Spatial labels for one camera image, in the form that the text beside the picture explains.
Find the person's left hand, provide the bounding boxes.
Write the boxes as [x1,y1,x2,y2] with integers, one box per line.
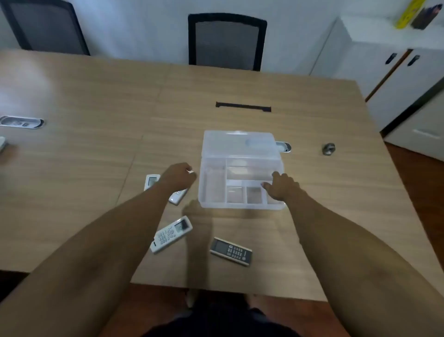
[159,162,197,196]

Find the white cabinet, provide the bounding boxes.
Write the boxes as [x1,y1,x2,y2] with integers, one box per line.
[309,15,444,132]

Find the black mesh office chair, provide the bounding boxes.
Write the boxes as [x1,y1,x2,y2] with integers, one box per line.
[187,12,268,72]
[0,0,91,56]

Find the clear plastic organizer box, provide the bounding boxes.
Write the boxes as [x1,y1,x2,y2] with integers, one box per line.
[197,130,287,211]

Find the beige black remote control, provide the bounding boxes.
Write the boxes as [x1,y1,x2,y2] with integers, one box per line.
[209,237,253,267]

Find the person's right hand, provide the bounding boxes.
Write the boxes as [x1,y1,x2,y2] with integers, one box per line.
[262,171,302,204]

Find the person's black shorts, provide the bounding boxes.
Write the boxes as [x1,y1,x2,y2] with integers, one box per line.
[144,293,302,337]

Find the black cable slot cover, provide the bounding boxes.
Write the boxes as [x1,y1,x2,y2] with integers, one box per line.
[215,101,272,113]

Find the person's right forearm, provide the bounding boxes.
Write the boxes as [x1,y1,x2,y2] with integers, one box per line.
[284,189,444,337]

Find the dark pen holder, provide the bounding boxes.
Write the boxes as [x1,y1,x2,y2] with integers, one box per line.
[411,5,439,30]

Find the person's left forearm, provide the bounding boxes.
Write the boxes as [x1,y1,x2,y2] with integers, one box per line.
[0,180,181,337]

